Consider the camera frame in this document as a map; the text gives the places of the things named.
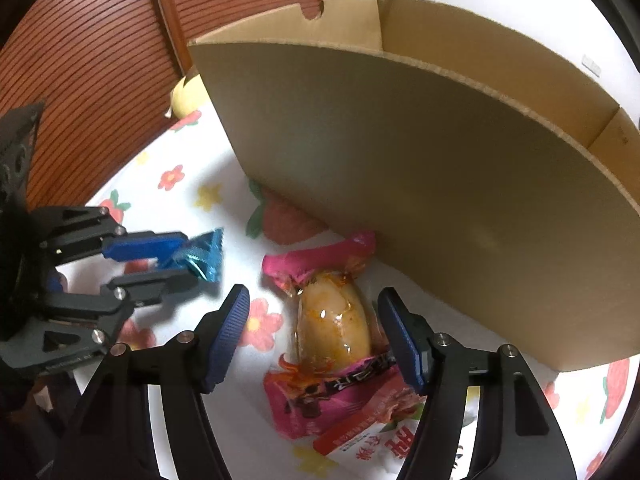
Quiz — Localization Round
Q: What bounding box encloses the blue foil candy packet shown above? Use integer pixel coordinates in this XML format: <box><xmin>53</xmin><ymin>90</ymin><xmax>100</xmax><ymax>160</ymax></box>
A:
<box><xmin>156</xmin><ymin>228</ymin><xmax>224</xmax><ymax>283</ymax></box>

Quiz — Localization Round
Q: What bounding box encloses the pink braised egg packet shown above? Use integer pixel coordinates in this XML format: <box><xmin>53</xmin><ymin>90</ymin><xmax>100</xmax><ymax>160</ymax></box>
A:
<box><xmin>262</xmin><ymin>231</ymin><xmax>421</xmax><ymax>440</ymax></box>

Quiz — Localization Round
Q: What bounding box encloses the red duck gizzard snack bag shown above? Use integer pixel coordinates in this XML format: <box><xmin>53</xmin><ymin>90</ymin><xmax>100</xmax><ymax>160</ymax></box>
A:
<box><xmin>312</xmin><ymin>403</ymin><xmax>424</xmax><ymax>479</ymax></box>

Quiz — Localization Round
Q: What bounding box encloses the floral white mattress cover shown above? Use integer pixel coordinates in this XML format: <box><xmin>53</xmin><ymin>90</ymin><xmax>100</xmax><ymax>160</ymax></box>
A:
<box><xmin>51</xmin><ymin>98</ymin><xmax>639</xmax><ymax>479</ymax></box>

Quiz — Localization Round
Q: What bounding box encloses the brown cardboard box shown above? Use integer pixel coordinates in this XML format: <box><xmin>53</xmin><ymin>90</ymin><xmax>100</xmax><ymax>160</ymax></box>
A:
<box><xmin>189</xmin><ymin>0</ymin><xmax>639</xmax><ymax>372</ymax></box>

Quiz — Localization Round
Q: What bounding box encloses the brown louvered wardrobe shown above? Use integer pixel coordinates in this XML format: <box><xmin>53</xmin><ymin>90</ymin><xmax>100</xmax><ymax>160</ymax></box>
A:
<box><xmin>1</xmin><ymin>0</ymin><xmax>323</xmax><ymax>208</ymax></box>

